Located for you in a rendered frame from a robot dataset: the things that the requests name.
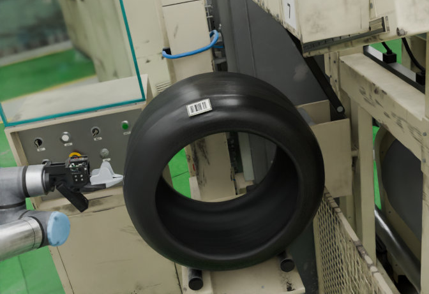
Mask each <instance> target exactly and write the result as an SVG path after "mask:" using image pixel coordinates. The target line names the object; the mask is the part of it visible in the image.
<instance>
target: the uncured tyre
mask: <svg viewBox="0 0 429 294"><path fill-rule="evenodd" d="M205 99H209V102H210V104H211V108H212V110H208V111H206V112H202V113H200V114H196V115H193V116H190V117H189V114H188V109H187V105H190V104H192V103H196V102H199V101H202V100H205ZM225 132H242V133H250V134H253V135H257V136H261V137H263V138H265V139H267V140H269V141H271V142H273V143H275V144H276V152H275V158H274V160H273V164H272V165H271V168H270V169H269V171H268V173H267V175H266V176H265V177H264V178H263V180H262V181H261V182H260V183H259V184H258V185H257V186H255V187H254V188H253V189H252V190H251V191H249V192H247V193H246V194H244V195H242V196H239V197H237V198H235V199H231V200H227V201H224V202H202V201H198V200H194V199H191V198H189V197H187V196H185V195H182V194H181V193H179V192H177V191H176V190H175V189H174V188H173V187H172V186H170V185H169V183H168V182H167V181H166V180H165V179H164V177H163V175H162V172H163V170H164V168H165V167H166V166H167V164H168V163H169V161H170V160H171V159H172V158H173V157H174V156H175V155H176V154H177V153H178V152H179V151H180V150H182V149H183V148H185V147H186V146H187V145H189V144H191V143H192V142H194V141H196V140H198V139H201V138H204V137H205V136H209V135H213V134H217V133H225ZM124 174H125V178H124V186H123V196H124V202H125V205H126V209H127V211H128V214H129V216H130V219H131V221H132V223H133V225H134V227H135V229H136V230H137V231H138V233H139V235H140V236H141V237H142V238H143V239H144V241H145V242H146V243H147V244H148V245H149V246H150V247H151V248H153V249H154V250H155V251H156V252H157V253H159V254H160V255H162V256H163V257H165V258H166V259H168V260H170V261H173V262H174V263H177V264H179V265H182V266H185V267H188V268H193V269H197V270H205V271H213V272H223V271H231V270H239V269H243V268H248V267H252V266H254V265H258V264H260V263H263V262H265V261H267V260H269V259H271V258H273V257H275V256H276V255H278V254H280V253H281V252H283V251H284V250H286V249H287V248H288V247H290V246H291V245H292V244H293V243H295V241H296V240H297V239H298V238H299V237H300V236H302V234H303V233H304V232H305V231H306V229H307V228H308V227H309V225H310V224H311V222H312V221H313V219H314V217H315V215H316V213H317V211H318V209H319V206H320V203H321V201H322V196H323V193H324V185H325V170H324V159H323V155H322V151H321V148H320V145H319V142H318V140H317V138H316V136H315V134H314V133H313V131H312V129H311V128H310V127H309V125H308V124H307V122H306V121H305V120H304V119H303V117H302V116H301V114H300V113H299V112H298V110H297V109H296V107H295V106H294V105H293V104H292V102H291V101H290V100H289V99H288V98H287V97H286V96H285V95H284V94H283V93H282V92H281V91H279V90H278V89H277V88H275V87H274V86H272V85H271V84H269V83H267V82H265V81H263V80H261V79H259V78H255V77H253V76H249V75H245V74H242V73H234V72H226V71H216V72H209V73H201V74H198V75H194V76H191V77H188V78H185V79H183V80H180V81H178V82H176V83H175V84H173V85H171V86H170V87H168V88H166V89H165V90H164V91H162V92H161V93H159V94H158V95H157V96H156V97H155V98H154V99H152V100H151V101H150V102H149V104H148V105H147V106H146V107H145V109H143V111H142V112H141V114H140V115H139V117H138V118H137V120H136V122H135V124H134V126H133V128H132V131H131V133H130V137H129V141H128V145H127V150H126V158H125V163H124Z"/></svg>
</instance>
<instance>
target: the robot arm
mask: <svg viewBox="0 0 429 294"><path fill-rule="evenodd" d="M82 157H84V158H82ZM75 158H76V159H75ZM89 169H90V162H89V161H88V157H87V156H71V157H69V158H68V159H67V160H66V162H63V163H52V161H47V164H46V165H30V166H15V167H6V168H3V167H0V262H1V261H4V260H7V259H9V258H13V257H14V256H18V255H20V254H23V253H26V252H28V251H34V250H36V249H39V248H41V247H45V246H53V247H56V246H61V245H62V244H64V243H65V242H66V240H67V238H68V236H69V234H70V221H69V219H68V217H67V215H66V214H64V213H62V212H58V211H54V212H51V211H41V210H27V208H26V198H30V197H37V196H47V195H48V193H49V192H54V190H55V186H56V189H57V190H58V191H59V192H60V193H61V194H62V195H63V196H64V197H65V198H66V199H67V200H68V201H69V202H70V203H71V204H72V205H74V206H75V207H76V208H77V209H78V210H79V211H80V212H83V211H85V210H86V209H88V205H89V200H88V199H87V198H86V197H85V196H84V195H83V194H82V193H88V192H94V191H99V190H101V189H105V188H106V187H110V186H113V185H114V184H117V183H119V182H121V181H122V180H123V176H122V175H118V174H115V173H114V172H113V170H112V168H111V165H110V163H108V162H103V163H102V165H101V167H100V169H95V170H93V171H92V172H90V170H89Z"/></svg>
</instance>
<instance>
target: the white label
mask: <svg viewBox="0 0 429 294"><path fill-rule="evenodd" d="M187 109H188V114H189V117H190V116H193V115H196V114H200V113H202V112H206V111H208V110H212V108H211V104H210V102H209V99H205V100H202V101H199V102H196V103H192V104H190V105H187Z"/></svg>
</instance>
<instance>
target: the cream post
mask: <svg viewBox="0 0 429 294"><path fill-rule="evenodd" d="M161 4H162V10H163V16H164V17H163V18H164V19H165V25H166V28H167V34H168V38H169V44H170V50H171V54H172V55H177V54H182V53H185V52H191V51H194V50H197V49H200V48H203V47H206V46H208V45H209V44H210V43H211V41H210V37H209V29H208V25H207V18H206V11H205V6H204V0H161ZM172 60H173V63H174V69H175V73H176V79H177V82H178V81H180V80H183V79H185V78H188V77H191V76H194V75H198V74H201V73H209V72H215V64H214V60H213V53H212V48H210V49H208V50H206V51H203V52H200V53H198V54H194V55H189V56H186V57H181V58H177V59H172ZM190 148H191V152H192V158H193V164H194V168H195V174H196V178H197V184H198V187H199V193H200V199H201V201H202V202H206V201H210V200H215V199H219V198H225V197H229V196H235V195H236V192H235V187H234V180H233V176H232V168H231V164H230V157H229V150H228V145H227V137H226V133H217V134H213V135H209V136H205V137H204V138H201V139H198V140H196V141H194V142H192V143H191V144H190Z"/></svg>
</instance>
